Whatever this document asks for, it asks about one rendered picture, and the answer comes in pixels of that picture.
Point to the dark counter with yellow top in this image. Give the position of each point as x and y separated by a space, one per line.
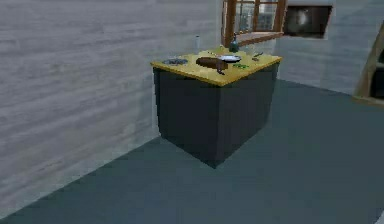
213 113

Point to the white plate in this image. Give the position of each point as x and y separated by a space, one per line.
230 58

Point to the small green item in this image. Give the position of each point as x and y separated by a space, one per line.
240 66

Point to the pale grey cylinder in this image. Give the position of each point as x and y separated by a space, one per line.
197 44

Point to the dark green bottle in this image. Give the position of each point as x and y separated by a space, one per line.
234 45

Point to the small dark utensil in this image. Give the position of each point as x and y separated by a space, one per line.
256 56

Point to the brown wooden window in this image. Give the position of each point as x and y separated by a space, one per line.
256 20

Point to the tan wooden shelf unit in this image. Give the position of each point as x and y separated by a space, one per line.
370 73

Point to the dark framed wall picture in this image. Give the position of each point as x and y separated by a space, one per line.
306 20

